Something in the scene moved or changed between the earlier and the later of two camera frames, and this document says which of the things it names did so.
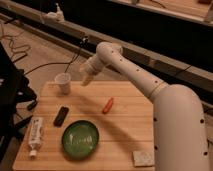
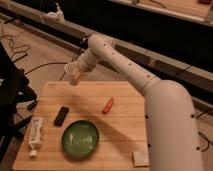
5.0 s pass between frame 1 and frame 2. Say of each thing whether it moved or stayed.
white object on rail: stayed
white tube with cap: stayed
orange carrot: stayed
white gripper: moved
